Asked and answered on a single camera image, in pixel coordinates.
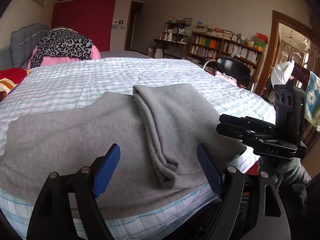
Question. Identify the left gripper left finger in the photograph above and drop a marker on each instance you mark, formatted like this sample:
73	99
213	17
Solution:
52	216

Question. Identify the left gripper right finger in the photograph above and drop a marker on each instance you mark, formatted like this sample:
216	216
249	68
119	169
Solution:
250	206

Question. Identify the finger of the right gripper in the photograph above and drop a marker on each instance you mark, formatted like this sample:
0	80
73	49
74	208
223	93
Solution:
246	122
241	133

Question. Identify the grey sweatpants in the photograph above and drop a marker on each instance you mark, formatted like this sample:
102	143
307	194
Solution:
157	129

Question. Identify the black chair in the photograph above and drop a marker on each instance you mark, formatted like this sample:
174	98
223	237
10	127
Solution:
240	72

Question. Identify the white cloth on chair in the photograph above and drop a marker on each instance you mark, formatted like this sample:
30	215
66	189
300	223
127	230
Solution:
226	78

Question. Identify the white cap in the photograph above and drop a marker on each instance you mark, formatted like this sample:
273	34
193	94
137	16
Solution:
281	73

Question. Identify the wooden bookshelf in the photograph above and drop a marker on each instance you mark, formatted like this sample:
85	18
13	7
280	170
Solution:
205	47

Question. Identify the dark wooden desk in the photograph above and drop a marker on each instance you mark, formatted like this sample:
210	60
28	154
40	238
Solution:
165	44

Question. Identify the desk top shelf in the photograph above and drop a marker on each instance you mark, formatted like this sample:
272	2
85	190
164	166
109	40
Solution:
177	30

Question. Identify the plaid bed sheet mattress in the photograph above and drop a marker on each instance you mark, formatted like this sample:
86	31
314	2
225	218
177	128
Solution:
79	84

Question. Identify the red patterned pillow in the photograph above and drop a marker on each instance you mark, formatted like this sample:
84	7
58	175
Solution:
10	79

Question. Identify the pink blanket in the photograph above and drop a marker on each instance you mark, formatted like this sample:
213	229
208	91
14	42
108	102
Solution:
58	60

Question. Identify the red wardrobe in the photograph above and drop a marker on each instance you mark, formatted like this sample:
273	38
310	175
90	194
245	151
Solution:
103	21

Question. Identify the leopard print garment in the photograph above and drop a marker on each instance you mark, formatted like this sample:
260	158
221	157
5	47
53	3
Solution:
62	43

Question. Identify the grey padded headboard cushion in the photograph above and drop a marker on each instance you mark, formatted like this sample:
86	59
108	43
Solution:
23	42

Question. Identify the black camera box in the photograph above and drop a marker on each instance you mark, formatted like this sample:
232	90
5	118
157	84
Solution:
289	102

